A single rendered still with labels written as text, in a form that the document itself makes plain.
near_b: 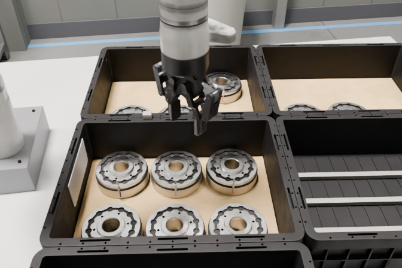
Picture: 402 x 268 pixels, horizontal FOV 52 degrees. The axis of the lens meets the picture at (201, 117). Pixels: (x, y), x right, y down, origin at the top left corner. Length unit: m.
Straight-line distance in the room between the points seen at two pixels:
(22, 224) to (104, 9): 2.35
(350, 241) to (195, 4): 0.41
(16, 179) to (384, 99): 0.93
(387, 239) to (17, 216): 0.76
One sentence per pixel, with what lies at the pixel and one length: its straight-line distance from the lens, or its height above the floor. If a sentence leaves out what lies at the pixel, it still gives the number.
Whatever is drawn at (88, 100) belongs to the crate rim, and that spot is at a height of 0.92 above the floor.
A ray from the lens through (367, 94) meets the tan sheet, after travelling 1.16.
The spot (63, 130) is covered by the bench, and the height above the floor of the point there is 0.70.
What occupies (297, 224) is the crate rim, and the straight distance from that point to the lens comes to 0.67.
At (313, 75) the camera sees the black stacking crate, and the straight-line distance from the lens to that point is 1.17.
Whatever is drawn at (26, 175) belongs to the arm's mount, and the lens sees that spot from 1.04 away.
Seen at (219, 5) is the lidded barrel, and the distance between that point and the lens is 2.58.
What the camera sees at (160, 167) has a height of 0.86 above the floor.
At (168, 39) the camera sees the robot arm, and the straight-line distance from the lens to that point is 0.60.
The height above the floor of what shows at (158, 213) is 0.86.
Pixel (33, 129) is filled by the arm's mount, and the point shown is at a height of 0.78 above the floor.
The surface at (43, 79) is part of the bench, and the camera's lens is 1.46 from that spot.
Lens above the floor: 1.45
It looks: 39 degrees down
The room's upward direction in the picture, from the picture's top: straight up
